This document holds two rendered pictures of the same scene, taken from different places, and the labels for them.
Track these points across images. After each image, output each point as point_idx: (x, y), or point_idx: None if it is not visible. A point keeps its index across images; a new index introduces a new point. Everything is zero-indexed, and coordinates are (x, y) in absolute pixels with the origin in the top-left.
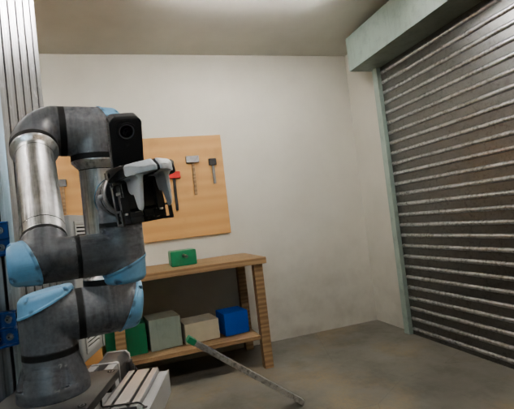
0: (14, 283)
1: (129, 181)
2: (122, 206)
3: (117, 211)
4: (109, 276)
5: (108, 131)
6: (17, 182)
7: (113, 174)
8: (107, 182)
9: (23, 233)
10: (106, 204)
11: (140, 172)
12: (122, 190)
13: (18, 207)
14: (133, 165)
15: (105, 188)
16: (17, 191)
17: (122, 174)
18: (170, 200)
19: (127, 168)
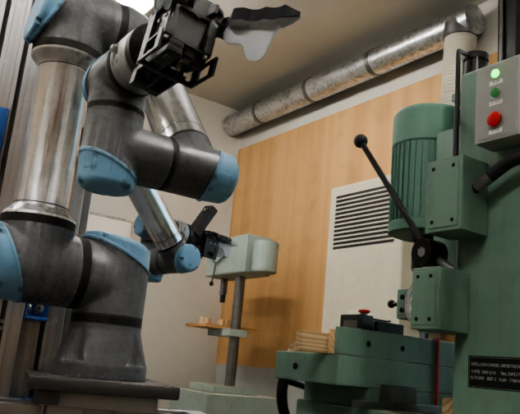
0: (195, 269)
1: (223, 243)
2: (218, 250)
3: (209, 250)
4: (162, 276)
5: (213, 213)
6: (156, 191)
7: (227, 239)
8: (223, 240)
9: (182, 238)
10: (186, 238)
11: (235, 245)
12: (217, 244)
13: (167, 214)
14: (234, 241)
15: (193, 232)
16: (159, 200)
17: (229, 241)
18: (221, 255)
19: (232, 241)
